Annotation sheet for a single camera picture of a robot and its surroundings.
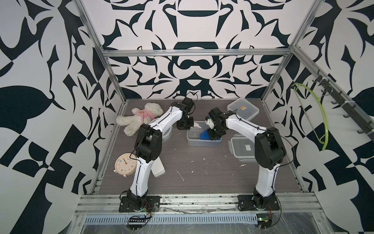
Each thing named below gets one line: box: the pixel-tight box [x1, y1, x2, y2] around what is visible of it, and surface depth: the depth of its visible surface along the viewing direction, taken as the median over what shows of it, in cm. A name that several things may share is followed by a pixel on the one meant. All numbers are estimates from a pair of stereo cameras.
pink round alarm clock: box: [112, 152, 137, 178], surface depth 86 cm
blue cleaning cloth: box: [199, 130, 211, 140], surface depth 93 cm
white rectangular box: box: [150, 156, 166, 178], surface depth 83 cm
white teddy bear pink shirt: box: [115, 102, 164, 137], surface depth 101 cm
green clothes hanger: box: [291, 82, 329, 151], surface depth 72 cm
